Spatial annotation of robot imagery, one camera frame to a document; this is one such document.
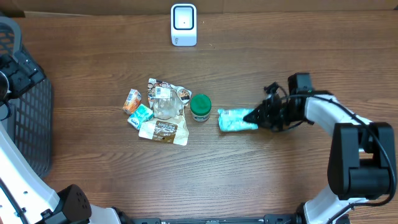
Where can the green lid spice jar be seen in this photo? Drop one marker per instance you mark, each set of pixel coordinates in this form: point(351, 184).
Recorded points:
point(200, 106)

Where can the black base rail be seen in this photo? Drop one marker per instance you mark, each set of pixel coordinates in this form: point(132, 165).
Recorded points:
point(266, 219)

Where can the mint green wipe packet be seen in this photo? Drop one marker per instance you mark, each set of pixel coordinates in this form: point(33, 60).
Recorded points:
point(232, 120)

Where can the orange tissue pack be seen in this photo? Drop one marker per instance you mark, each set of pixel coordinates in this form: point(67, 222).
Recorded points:
point(132, 102)

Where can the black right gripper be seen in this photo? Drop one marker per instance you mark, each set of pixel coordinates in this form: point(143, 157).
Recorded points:
point(266, 118)

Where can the grey plastic mesh basket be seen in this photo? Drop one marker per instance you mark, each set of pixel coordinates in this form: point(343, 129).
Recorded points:
point(28, 119)

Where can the white barcode scanner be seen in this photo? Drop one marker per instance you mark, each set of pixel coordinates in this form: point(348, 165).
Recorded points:
point(183, 25)

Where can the brown white snack bag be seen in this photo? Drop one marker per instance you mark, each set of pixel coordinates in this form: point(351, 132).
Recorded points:
point(167, 102)

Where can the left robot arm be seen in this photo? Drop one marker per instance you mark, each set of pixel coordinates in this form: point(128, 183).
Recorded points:
point(26, 198)

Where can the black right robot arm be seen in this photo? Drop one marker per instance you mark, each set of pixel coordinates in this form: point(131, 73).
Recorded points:
point(362, 161)

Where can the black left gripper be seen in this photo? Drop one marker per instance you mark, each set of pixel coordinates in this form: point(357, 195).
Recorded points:
point(24, 82)

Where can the cream green packet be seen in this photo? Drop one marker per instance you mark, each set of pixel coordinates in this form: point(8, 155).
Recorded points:
point(141, 115)

